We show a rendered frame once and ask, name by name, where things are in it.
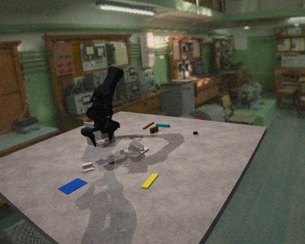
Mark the blue flat rectangular plate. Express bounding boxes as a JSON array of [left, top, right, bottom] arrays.
[[59, 178, 87, 195]]

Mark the brown rectangular block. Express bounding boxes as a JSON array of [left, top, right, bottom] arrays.
[[150, 126, 158, 134]]

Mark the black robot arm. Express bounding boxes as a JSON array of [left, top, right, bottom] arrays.
[[86, 66, 124, 134]]

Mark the yellow flat bar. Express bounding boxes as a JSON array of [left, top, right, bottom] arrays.
[[141, 173, 159, 189]]

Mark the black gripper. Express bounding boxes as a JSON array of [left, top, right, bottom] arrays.
[[81, 114, 120, 147]]

